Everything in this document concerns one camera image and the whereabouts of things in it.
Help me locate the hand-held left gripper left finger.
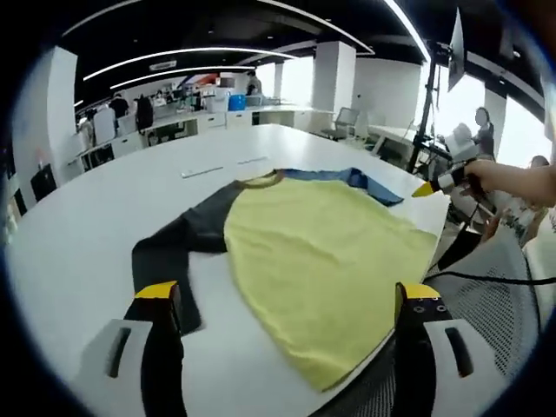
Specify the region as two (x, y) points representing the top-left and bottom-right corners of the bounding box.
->
(73, 280), (189, 417)

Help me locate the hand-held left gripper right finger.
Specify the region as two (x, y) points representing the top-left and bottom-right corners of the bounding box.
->
(393, 281), (507, 417)

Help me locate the yellow blue black garment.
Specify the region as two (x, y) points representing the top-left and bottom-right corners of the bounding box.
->
(131, 167), (438, 393)

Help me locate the person's right hand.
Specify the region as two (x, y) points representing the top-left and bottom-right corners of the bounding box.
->
(463, 159), (500, 195)

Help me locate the black monitor stand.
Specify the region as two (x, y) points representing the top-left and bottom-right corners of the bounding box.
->
(407, 41), (451, 173)

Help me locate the white desk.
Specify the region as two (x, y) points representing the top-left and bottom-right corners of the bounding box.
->
(367, 122), (435, 160)

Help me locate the grey mesh office chair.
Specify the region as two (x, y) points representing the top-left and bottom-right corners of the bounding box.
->
(321, 225), (551, 417)

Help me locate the black monitor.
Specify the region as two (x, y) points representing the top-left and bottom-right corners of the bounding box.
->
(447, 7), (467, 93)

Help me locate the white mesh office chair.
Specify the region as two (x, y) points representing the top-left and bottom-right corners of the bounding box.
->
(333, 106), (361, 141)

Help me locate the white counter with cabinets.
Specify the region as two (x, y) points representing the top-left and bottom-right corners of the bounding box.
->
(67, 103), (336, 164)

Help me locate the white storage box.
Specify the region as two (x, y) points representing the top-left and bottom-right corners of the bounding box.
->
(207, 89), (230, 114)

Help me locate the white air purifier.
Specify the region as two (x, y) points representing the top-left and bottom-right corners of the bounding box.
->
(92, 107), (116, 141)

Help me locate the black cable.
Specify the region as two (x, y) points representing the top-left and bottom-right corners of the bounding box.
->
(427, 268), (556, 288)

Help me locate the white cable cover strip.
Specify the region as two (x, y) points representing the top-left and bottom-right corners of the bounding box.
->
(181, 165), (225, 179)

